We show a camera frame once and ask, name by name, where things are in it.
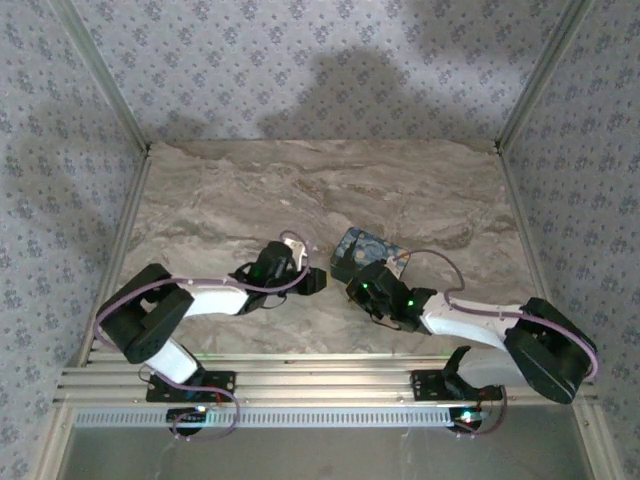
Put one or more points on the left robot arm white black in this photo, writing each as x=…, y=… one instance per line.
x=215, y=300

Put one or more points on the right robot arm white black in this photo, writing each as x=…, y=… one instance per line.
x=470, y=320

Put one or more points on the blue patterned box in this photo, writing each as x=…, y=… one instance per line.
x=370, y=247

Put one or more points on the black controller board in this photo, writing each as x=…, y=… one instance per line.
x=465, y=419
x=187, y=416

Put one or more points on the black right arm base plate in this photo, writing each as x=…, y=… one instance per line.
x=425, y=387

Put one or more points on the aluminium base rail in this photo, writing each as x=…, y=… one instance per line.
x=325, y=380

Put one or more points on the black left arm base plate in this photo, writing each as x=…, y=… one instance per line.
x=225, y=382

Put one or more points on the aluminium frame bar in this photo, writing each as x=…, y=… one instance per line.
x=102, y=75
x=114, y=250
x=542, y=75
x=52, y=450
x=600, y=450

